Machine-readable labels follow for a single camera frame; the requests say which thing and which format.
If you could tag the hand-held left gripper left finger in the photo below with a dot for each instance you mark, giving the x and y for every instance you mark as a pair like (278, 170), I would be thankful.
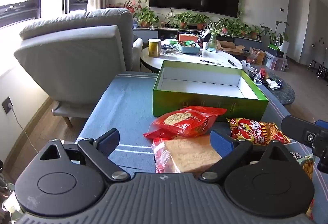
(110, 140)

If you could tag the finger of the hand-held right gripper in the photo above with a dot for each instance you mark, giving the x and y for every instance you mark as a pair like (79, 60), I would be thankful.
(294, 128)

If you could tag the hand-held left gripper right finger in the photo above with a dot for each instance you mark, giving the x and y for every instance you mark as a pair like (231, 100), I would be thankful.
(220, 143)

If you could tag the green packet of yellow crisps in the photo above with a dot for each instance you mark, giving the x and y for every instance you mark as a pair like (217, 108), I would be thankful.
(306, 166)

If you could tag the red clear bread packet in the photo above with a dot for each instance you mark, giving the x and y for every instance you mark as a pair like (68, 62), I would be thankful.
(189, 154)

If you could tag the red yellow snack packet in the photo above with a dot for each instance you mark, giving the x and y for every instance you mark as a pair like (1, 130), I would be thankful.
(256, 131)

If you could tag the green cardboard box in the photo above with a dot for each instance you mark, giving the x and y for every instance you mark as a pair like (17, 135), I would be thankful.
(205, 105)

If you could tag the red round cracker bag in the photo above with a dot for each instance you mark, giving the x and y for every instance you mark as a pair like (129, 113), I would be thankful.
(184, 121)

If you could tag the blue striped cloth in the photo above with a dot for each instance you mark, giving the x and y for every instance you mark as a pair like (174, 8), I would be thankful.
(128, 111)

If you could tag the dark marble round table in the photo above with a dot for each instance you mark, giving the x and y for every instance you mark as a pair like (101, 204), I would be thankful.
(284, 92)

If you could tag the white tissue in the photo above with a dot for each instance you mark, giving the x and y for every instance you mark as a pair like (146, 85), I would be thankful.
(272, 84)

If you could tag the clear storage bin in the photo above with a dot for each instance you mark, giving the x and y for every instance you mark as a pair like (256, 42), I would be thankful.
(275, 64)

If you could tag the grey dining chair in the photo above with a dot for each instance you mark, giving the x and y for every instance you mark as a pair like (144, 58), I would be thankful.
(317, 65)

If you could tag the crumpled plastic bag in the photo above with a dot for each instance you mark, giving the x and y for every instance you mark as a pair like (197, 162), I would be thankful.
(246, 66)

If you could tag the black and green box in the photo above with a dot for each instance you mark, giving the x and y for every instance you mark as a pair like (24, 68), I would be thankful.
(275, 51)

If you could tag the black marker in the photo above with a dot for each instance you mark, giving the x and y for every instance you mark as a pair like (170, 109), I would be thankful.
(232, 62)

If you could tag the plastic bag of fruit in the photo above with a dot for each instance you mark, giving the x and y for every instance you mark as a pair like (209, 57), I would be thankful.
(255, 56)

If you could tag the black pen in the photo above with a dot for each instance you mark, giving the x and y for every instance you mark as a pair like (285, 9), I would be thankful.
(210, 61)

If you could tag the white planter with tall plant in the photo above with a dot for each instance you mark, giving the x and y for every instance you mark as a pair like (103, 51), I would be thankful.
(283, 44)

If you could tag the white round table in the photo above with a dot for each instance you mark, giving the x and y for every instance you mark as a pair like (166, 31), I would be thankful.
(184, 58)

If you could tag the grey fabric sofa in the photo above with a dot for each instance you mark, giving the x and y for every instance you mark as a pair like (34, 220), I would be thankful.
(76, 55)

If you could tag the white bottle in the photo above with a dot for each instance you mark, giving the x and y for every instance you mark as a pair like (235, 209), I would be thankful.
(204, 51)

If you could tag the open cardboard box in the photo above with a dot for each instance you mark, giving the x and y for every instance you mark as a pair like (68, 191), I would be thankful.
(232, 48)

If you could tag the blue plastic basket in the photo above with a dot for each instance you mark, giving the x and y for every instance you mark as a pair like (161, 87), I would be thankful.
(189, 49)

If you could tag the yellow canister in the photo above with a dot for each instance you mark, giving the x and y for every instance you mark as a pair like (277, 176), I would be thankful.
(154, 48)

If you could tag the glass vase with spider plant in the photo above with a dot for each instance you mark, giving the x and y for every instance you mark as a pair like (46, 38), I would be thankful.
(213, 39)

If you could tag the potted green plant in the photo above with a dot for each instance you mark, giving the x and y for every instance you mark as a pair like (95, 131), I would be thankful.
(252, 30)
(200, 20)
(182, 19)
(230, 25)

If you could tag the green lidded container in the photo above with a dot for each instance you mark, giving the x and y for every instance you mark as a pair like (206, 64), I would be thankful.
(172, 42)

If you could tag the grey television cabinet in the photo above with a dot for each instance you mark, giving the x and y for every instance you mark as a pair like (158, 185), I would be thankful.
(153, 33)

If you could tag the potted pothos plant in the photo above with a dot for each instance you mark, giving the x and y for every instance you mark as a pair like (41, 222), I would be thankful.
(146, 17)

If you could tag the red berry decoration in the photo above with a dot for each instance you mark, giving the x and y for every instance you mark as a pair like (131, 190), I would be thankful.
(130, 6)

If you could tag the wall socket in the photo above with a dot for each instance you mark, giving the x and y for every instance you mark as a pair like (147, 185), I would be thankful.
(7, 105)

